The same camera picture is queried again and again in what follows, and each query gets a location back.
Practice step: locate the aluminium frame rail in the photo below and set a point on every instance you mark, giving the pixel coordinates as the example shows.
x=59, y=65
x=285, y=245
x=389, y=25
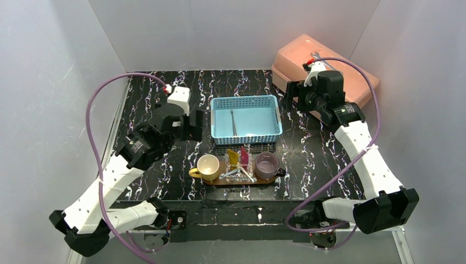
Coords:
x=198, y=214

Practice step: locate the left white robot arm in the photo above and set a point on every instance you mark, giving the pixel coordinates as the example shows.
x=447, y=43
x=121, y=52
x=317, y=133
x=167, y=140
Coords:
x=87, y=224

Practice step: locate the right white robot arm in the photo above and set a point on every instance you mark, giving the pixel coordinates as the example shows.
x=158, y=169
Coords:
x=387, y=202

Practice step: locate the light blue plastic basket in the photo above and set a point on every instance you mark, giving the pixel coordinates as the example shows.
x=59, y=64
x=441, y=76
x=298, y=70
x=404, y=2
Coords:
x=257, y=120

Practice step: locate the grey toothbrush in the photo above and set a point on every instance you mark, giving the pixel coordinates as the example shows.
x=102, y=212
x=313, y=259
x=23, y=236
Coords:
x=233, y=122

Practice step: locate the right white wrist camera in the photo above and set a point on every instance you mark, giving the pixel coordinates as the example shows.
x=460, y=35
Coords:
x=312, y=68

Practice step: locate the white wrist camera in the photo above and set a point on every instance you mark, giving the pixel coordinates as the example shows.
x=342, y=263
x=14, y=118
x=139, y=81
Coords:
x=312, y=68
x=180, y=96

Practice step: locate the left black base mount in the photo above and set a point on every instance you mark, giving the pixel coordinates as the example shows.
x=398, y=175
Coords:
x=170, y=220

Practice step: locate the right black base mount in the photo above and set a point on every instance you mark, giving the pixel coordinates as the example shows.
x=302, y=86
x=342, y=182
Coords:
x=308, y=219

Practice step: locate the pink plastic toolbox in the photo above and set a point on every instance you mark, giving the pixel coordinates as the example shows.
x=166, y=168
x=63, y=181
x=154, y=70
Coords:
x=288, y=67

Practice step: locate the clear plastic package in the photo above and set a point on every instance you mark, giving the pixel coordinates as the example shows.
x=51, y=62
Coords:
x=238, y=166

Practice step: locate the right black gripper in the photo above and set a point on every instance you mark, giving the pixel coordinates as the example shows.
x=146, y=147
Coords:
x=291, y=94

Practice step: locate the silver open-end wrench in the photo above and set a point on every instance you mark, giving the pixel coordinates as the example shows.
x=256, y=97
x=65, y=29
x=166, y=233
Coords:
x=330, y=64

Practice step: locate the yellow toothpaste tube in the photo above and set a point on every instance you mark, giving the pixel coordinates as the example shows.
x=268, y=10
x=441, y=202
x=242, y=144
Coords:
x=233, y=158

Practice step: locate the pink toothpaste tube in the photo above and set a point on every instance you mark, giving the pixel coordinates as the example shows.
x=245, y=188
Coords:
x=244, y=158

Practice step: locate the brown wooden oval tray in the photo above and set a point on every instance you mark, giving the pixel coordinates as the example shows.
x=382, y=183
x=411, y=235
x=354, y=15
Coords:
x=218, y=178

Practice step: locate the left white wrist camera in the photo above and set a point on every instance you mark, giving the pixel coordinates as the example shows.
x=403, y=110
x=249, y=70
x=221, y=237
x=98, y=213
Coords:
x=180, y=96

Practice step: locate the cream yellow mug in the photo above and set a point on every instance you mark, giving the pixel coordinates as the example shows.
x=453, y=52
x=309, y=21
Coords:
x=207, y=168

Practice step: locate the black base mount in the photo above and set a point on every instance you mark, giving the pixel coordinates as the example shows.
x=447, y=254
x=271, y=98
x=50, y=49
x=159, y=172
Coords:
x=170, y=220
x=308, y=219

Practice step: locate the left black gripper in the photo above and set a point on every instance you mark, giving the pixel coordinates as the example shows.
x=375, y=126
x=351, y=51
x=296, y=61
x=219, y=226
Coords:
x=196, y=125

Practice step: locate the purple translucent cup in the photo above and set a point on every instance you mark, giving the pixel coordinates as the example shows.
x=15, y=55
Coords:
x=267, y=166

